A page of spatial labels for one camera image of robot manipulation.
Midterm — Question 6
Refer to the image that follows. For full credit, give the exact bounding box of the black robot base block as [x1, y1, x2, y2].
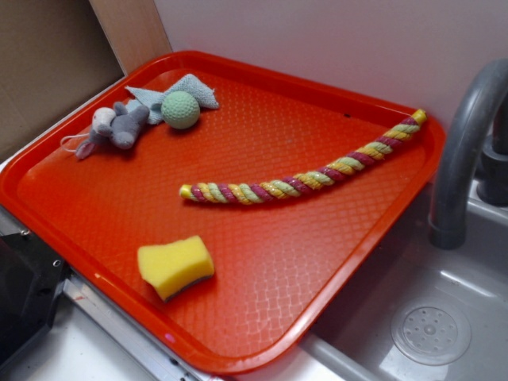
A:
[1, 229, 69, 370]

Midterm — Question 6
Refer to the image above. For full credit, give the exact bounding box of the orange plastic tray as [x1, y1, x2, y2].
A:
[1, 52, 445, 375]

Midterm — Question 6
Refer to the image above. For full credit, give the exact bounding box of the light blue cloth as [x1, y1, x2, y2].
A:
[125, 74, 219, 125]

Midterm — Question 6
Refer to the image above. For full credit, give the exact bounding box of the green dimpled ball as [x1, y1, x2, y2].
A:
[161, 90, 201, 130]

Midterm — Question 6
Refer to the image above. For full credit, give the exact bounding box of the yellow sponge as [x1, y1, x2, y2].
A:
[137, 236, 215, 302]

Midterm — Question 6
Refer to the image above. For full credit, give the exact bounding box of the grey plush mouse toy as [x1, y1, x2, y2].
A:
[60, 102, 150, 160]

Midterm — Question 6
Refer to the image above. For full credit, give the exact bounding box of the grey plastic sink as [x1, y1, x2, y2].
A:
[299, 178, 508, 381]

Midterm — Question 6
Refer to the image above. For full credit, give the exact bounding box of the grey curved faucet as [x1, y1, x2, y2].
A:
[429, 58, 507, 249]

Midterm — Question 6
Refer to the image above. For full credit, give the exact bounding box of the light wooden board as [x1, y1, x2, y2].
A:
[90, 0, 172, 75]

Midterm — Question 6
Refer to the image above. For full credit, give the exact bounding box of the brown cardboard panel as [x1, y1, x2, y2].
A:
[1, 1, 123, 160]

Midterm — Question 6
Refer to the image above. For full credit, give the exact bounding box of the multicolored twisted rope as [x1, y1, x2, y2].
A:
[179, 109, 428, 206]

